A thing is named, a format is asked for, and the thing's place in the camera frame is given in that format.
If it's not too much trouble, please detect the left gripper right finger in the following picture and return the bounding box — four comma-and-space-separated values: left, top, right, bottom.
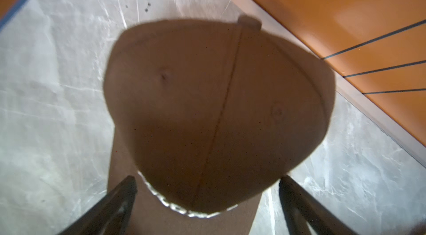
279, 176, 356, 235

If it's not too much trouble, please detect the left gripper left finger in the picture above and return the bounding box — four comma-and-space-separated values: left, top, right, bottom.
60, 176, 138, 235

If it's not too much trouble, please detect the brown cap back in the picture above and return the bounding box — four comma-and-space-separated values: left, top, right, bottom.
103, 16, 336, 235

